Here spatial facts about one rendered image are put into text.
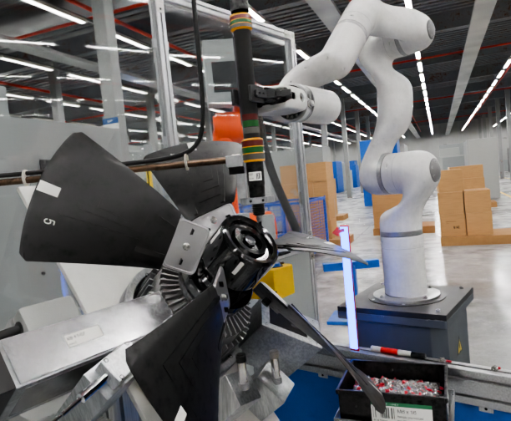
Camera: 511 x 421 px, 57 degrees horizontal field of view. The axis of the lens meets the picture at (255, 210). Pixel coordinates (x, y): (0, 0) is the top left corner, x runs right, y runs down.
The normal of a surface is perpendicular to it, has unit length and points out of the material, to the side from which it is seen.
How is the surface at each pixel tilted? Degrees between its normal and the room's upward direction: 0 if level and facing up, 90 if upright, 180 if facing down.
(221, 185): 41
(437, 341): 90
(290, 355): 125
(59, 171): 73
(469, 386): 90
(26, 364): 50
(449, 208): 90
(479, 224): 90
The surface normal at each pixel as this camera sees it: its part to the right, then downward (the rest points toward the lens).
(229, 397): -0.70, 0.00
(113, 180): 0.44, -0.23
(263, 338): 0.01, 0.62
